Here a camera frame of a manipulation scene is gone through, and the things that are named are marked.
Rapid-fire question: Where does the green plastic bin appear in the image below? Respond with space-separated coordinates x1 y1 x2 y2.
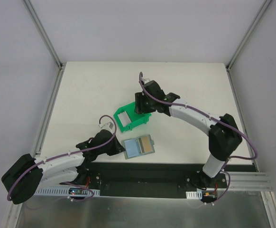
113 102 151 133

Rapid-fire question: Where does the sage green card holder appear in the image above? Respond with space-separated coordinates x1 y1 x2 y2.
121 134 155 160

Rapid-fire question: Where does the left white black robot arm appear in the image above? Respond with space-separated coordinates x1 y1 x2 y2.
1 130 125 205

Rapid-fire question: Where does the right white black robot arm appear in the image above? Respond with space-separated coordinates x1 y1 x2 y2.
135 80 242 188

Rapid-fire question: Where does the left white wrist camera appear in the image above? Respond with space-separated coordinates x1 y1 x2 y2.
99 122 114 132

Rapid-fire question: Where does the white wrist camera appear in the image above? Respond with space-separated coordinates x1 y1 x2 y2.
141 78 151 85
99 122 114 132

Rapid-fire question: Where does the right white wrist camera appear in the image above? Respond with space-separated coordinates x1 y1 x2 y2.
141 78 151 85

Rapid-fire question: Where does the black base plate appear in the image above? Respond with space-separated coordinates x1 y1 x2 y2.
58 161 229 199

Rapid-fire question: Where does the left white cable duct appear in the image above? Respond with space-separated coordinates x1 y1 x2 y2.
34 187 100 198

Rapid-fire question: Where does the white cable duct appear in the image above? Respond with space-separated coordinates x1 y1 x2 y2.
34 187 100 198
185 191 202 200

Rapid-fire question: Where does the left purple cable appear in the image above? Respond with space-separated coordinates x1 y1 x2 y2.
7 115 117 202

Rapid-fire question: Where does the purple cable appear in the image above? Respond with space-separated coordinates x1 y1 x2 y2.
138 71 258 173
7 115 117 202

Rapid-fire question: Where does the right white cable duct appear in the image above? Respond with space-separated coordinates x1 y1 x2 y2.
185 191 202 200

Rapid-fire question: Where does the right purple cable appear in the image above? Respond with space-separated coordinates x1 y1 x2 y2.
138 71 258 173

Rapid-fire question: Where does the aluminium front rail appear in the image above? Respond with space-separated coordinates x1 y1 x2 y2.
229 172 273 191

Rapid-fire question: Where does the left aluminium frame post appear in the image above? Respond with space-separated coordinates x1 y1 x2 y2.
22 0 64 69

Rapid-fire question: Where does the aluminium frame post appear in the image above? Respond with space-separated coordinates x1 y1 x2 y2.
22 0 64 69
225 0 274 72

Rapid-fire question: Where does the right aluminium frame post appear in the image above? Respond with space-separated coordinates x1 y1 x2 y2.
225 0 274 72

